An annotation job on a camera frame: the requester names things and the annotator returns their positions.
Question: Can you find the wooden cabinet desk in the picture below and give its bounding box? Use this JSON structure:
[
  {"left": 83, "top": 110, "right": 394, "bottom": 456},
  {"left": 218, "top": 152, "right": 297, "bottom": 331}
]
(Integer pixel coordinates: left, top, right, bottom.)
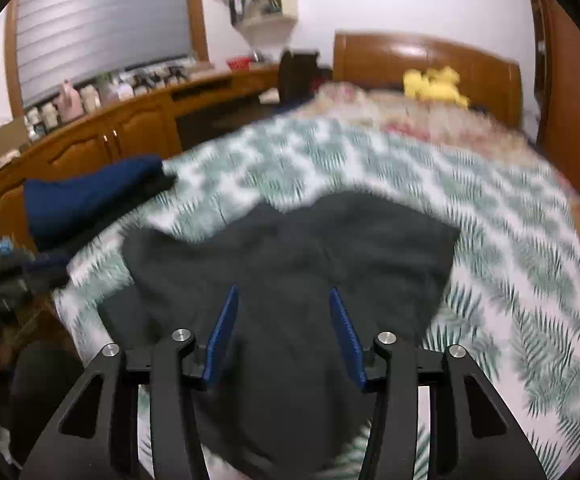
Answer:
[{"left": 0, "top": 62, "right": 285, "bottom": 251}]

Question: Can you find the floral quilt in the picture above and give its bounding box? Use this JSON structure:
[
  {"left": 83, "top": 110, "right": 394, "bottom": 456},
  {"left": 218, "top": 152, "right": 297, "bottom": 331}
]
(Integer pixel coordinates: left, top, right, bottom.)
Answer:
[{"left": 300, "top": 82, "right": 536, "bottom": 151}]

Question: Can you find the wooden window frame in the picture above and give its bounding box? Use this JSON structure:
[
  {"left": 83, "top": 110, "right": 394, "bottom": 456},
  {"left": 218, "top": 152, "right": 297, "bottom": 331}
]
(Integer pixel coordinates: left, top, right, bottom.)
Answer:
[{"left": 185, "top": 0, "right": 211, "bottom": 63}]

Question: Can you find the leaf-print bed sheet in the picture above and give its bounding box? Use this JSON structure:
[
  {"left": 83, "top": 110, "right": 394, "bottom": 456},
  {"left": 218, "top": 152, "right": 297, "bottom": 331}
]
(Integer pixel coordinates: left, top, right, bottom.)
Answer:
[{"left": 52, "top": 110, "right": 580, "bottom": 480}]

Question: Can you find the black zip jacket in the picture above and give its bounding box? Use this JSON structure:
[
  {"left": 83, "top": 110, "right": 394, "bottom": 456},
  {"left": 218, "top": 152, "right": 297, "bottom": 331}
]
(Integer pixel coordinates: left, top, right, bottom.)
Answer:
[{"left": 97, "top": 192, "right": 463, "bottom": 476}]

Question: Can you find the yellow plush toy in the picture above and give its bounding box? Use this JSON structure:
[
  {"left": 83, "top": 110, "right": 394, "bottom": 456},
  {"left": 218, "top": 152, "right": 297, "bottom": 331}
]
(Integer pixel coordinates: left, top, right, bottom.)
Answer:
[{"left": 402, "top": 66, "right": 471, "bottom": 108}]

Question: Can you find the folded navy garment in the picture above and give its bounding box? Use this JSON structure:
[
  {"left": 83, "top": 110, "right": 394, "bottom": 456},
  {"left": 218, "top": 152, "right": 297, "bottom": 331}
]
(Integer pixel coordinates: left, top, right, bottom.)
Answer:
[{"left": 22, "top": 156, "right": 178, "bottom": 251}]

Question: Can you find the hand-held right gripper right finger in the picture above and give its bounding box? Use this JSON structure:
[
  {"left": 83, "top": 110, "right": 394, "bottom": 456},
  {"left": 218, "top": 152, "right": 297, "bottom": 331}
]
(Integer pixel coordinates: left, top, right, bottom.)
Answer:
[{"left": 329, "top": 286, "right": 548, "bottom": 480}]

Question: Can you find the wooden louvred wardrobe door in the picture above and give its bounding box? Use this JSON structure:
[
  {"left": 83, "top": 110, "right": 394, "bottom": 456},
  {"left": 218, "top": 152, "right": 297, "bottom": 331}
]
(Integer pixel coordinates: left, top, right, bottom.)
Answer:
[{"left": 525, "top": 0, "right": 580, "bottom": 216}]

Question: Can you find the wooden headboard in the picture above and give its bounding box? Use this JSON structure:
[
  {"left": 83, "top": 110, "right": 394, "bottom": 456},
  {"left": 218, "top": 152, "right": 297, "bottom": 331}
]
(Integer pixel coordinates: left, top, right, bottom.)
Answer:
[{"left": 332, "top": 32, "right": 523, "bottom": 128}]

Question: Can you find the pink bottle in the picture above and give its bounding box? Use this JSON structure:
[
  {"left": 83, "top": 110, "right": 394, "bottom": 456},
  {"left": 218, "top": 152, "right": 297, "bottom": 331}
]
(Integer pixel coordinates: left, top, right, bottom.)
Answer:
[{"left": 58, "top": 80, "right": 83, "bottom": 121}]

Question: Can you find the grey window blind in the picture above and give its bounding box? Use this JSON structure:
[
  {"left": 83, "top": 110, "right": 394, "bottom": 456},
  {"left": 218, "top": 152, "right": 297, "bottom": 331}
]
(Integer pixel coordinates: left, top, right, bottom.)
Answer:
[{"left": 14, "top": 0, "right": 193, "bottom": 106}]

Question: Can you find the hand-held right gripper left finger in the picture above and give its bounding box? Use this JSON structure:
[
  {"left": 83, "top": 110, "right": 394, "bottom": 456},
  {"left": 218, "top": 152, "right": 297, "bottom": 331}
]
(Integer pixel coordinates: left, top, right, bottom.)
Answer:
[{"left": 20, "top": 284, "right": 241, "bottom": 480}]

